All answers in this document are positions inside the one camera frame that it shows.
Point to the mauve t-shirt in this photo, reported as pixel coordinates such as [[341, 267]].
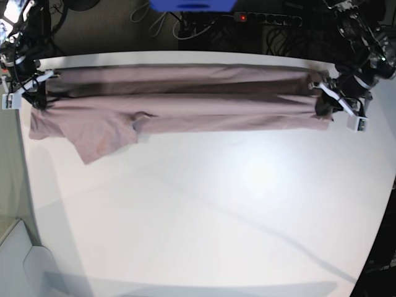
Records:
[[99, 110]]

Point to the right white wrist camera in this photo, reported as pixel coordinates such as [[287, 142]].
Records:
[[11, 101]]

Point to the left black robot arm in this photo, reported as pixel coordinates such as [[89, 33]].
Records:
[[374, 56]]

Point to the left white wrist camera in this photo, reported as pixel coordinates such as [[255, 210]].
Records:
[[357, 123]]

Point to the blue box at top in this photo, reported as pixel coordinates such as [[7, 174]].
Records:
[[192, 5]]

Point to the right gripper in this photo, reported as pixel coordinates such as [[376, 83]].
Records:
[[32, 90]]

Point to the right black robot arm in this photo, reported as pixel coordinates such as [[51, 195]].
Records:
[[26, 32]]

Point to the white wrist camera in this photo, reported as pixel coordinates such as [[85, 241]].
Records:
[[357, 123], [11, 101]]

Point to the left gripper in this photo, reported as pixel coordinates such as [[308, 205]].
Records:
[[344, 93]]

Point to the grey power strip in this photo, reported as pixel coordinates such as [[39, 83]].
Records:
[[268, 19]]

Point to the white side table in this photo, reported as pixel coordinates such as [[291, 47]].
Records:
[[25, 268]]

